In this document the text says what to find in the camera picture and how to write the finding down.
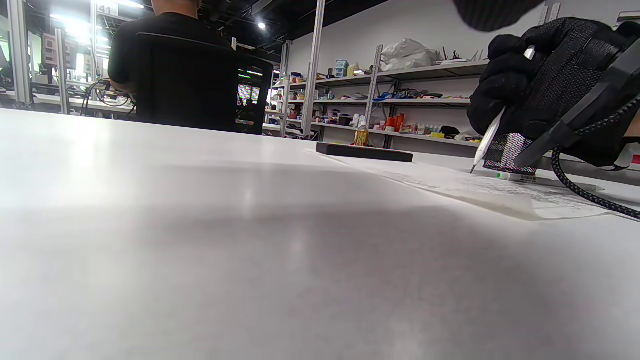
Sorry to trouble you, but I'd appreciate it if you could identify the lined white paper sheet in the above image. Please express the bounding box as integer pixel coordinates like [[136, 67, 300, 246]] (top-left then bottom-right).
[[305, 148, 640, 222]]

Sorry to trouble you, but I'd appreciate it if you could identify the yellow-capped white mechanical pencil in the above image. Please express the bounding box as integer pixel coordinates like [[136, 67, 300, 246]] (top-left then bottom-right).
[[470, 46, 536, 175]]

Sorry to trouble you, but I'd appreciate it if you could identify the metal storage shelving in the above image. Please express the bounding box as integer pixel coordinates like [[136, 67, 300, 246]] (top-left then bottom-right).
[[263, 2, 640, 173]]

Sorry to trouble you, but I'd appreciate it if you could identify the person's right hand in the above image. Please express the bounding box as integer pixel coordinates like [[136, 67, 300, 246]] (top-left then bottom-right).
[[466, 17, 640, 168]]

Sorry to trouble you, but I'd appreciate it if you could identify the white office desk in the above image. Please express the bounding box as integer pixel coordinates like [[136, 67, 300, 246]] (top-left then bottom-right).
[[0, 90, 136, 115]]

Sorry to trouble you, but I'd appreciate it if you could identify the green-capped white mechanical pencil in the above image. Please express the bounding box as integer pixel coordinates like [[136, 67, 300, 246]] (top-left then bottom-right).
[[496, 171, 605, 192]]

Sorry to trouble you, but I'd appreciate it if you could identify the person's left hand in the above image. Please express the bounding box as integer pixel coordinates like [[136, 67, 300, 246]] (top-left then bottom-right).
[[452, 0, 546, 32]]

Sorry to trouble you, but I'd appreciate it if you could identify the aluminium frame post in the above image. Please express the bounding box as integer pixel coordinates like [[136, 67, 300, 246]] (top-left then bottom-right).
[[6, 0, 34, 108], [301, 0, 327, 137]]

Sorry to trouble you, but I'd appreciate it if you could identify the black mesh pen holder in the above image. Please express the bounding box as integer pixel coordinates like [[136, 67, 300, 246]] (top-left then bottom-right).
[[482, 131, 540, 176]]

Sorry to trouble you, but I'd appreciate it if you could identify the black rectangular block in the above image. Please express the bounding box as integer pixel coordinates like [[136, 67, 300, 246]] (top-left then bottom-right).
[[315, 142, 414, 163]]

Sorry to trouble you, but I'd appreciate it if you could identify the black mesh office chair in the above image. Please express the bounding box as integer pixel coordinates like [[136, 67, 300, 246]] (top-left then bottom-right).
[[131, 31, 274, 136]]

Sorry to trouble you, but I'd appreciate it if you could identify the thin aluminium post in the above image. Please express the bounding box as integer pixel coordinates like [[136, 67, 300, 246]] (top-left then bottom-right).
[[54, 27, 69, 115]]

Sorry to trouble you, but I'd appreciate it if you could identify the white plastic bag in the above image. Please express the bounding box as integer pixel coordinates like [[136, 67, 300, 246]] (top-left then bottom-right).
[[380, 38, 441, 72]]

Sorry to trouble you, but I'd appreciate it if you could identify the black braided cable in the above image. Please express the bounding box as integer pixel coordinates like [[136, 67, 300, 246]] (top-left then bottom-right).
[[550, 147, 640, 221]]

